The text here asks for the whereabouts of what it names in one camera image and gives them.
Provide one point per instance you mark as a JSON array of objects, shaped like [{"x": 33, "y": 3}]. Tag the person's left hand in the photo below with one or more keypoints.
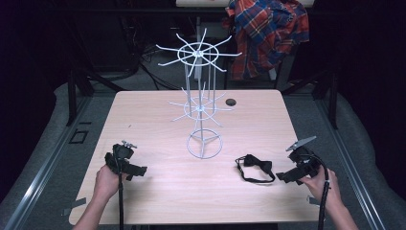
[{"x": 107, "y": 183}]

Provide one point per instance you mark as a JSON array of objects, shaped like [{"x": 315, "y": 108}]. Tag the plaid shirt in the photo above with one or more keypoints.
[{"x": 266, "y": 35}]

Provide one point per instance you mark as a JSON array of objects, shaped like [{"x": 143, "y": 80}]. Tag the person's right hand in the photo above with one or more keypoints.
[{"x": 320, "y": 187}]

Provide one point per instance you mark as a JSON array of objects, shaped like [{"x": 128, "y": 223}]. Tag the black bow tie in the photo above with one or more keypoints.
[{"x": 257, "y": 168}]

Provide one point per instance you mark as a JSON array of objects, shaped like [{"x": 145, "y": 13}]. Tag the aluminium floor rail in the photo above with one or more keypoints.
[
  {"x": 349, "y": 159},
  {"x": 48, "y": 163}
]

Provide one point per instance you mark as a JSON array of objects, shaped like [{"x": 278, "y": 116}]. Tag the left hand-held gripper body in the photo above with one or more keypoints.
[{"x": 121, "y": 156}]

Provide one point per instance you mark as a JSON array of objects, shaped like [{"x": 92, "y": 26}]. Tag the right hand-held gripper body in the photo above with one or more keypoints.
[{"x": 303, "y": 158}]

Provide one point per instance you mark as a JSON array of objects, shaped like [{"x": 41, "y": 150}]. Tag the black metal frame stand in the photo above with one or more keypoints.
[
  {"x": 322, "y": 92},
  {"x": 79, "y": 86}
]

